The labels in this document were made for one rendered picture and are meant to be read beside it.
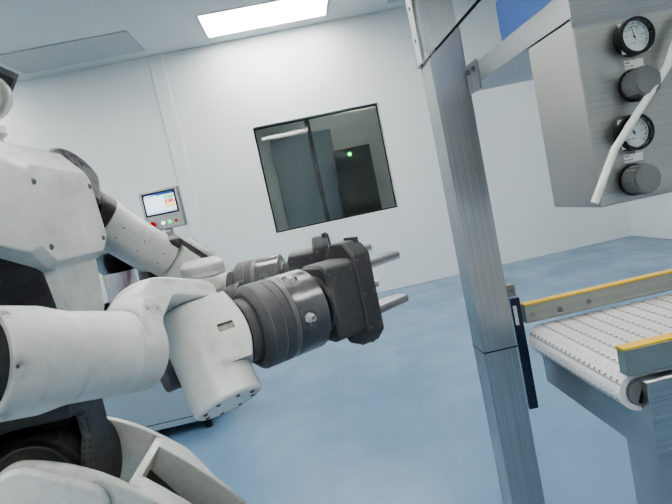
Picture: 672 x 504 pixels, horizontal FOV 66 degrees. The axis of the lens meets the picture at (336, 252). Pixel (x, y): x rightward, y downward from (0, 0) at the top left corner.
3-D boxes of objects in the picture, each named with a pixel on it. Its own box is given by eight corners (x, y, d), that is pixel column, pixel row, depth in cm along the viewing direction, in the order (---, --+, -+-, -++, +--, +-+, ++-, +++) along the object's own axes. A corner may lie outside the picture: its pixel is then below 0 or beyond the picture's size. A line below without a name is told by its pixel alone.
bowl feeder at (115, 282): (84, 315, 294) (67, 250, 290) (107, 303, 330) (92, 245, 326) (170, 296, 297) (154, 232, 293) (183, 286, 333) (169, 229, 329)
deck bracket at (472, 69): (477, 88, 81) (472, 59, 80) (467, 95, 86) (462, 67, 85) (482, 87, 81) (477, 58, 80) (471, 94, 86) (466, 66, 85)
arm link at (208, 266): (238, 314, 79) (227, 303, 92) (224, 257, 78) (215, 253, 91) (195, 326, 77) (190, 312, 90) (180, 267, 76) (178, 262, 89)
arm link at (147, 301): (224, 278, 53) (116, 269, 41) (261, 355, 51) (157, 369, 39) (182, 311, 56) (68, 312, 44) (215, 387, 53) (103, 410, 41)
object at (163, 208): (162, 293, 318) (136, 193, 311) (166, 291, 328) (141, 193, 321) (199, 285, 319) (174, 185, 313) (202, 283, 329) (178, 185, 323)
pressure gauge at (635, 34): (623, 57, 53) (617, 19, 53) (615, 60, 55) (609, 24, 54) (657, 49, 53) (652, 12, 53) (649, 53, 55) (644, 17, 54)
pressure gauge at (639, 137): (622, 153, 54) (617, 117, 54) (615, 154, 55) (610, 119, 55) (657, 145, 54) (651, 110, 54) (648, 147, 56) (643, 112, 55)
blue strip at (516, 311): (530, 409, 91) (510, 299, 88) (528, 408, 91) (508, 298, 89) (539, 407, 91) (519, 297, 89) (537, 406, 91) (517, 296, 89)
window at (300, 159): (275, 234, 565) (251, 128, 553) (275, 234, 566) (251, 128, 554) (398, 208, 572) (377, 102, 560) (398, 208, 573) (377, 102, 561)
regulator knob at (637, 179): (635, 198, 53) (628, 154, 53) (620, 198, 56) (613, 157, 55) (666, 191, 54) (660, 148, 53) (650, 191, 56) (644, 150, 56)
